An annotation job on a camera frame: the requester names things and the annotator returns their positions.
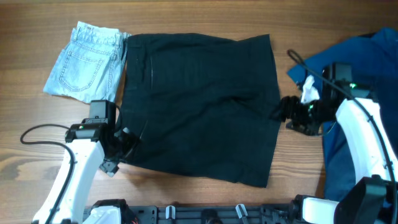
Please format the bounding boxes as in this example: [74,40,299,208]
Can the left black cable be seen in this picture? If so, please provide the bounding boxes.
[20,123,77,224]

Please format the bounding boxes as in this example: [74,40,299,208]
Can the blue short-sleeve shirt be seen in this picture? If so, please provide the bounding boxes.
[305,28,397,201]

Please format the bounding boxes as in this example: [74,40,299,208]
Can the right black cable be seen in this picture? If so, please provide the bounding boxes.
[286,49,398,224]

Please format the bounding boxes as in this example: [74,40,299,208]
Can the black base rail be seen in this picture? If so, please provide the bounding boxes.
[83,198,299,224]

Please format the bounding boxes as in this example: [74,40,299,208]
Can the black cable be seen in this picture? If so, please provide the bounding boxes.
[20,123,77,224]
[286,49,398,224]

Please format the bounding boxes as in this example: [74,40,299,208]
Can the folded light blue jeans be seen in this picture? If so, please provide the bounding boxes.
[44,21,131,103]

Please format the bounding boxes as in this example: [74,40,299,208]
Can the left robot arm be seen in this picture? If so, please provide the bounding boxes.
[32,100,138,223]

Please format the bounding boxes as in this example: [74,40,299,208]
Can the black shorts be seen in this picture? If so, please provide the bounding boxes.
[121,34,280,188]

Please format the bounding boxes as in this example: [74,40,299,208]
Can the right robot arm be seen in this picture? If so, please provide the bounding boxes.
[278,63,397,223]

